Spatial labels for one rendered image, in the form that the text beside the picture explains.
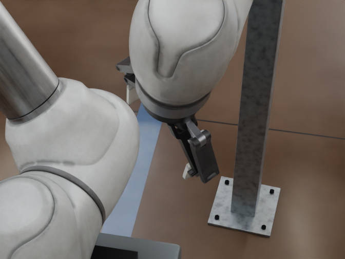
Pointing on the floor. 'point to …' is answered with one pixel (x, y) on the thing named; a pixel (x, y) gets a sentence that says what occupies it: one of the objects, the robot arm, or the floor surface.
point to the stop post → (253, 129)
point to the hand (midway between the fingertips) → (164, 132)
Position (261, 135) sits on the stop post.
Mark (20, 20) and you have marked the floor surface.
